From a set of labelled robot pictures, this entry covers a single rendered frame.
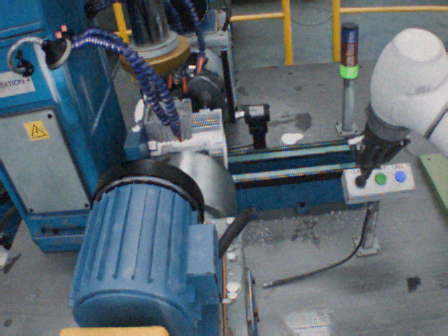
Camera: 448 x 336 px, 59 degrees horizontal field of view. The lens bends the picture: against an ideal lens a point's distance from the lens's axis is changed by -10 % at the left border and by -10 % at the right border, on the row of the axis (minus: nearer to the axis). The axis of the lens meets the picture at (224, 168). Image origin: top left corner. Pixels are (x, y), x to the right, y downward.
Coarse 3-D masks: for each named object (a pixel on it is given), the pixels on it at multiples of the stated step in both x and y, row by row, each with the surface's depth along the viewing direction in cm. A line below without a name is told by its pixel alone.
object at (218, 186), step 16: (160, 160) 99; (176, 160) 97; (192, 160) 98; (208, 160) 100; (192, 176) 94; (208, 176) 96; (224, 176) 100; (208, 192) 92; (224, 192) 96; (208, 208) 89; (224, 208) 92
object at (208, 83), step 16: (192, 48) 144; (192, 64) 134; (208, 64) 137; (192, 80) 135; (208, 80) 136; (176, 96) 138; (192, 96) 139; (208, 96) 136; (224, 96) 140; (192, 112) 143; (224, 112) 144
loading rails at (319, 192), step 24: (312, 144) 134; (336, 144) 134; (240, 168) 136; (264, 168) 136; (288, 168) 136; (312, 168) 127; (336, 168) 126; (240, 192) 128; (264, 192) 128; (288, 192) 129; (312, 192) 129; (336, 192) 129
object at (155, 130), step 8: (176, 104) 122; (184, 104) 121; (152, 112) 122; (184, 112) 122; (152, 120) 121; (184, 120) 114; (152, 128) 116; (160, 128) 116; (168, 128) 116; (184, 128) 116; (152, 136) 117; (160, 136) 117; (168, 136) 117; (184, 136) 117
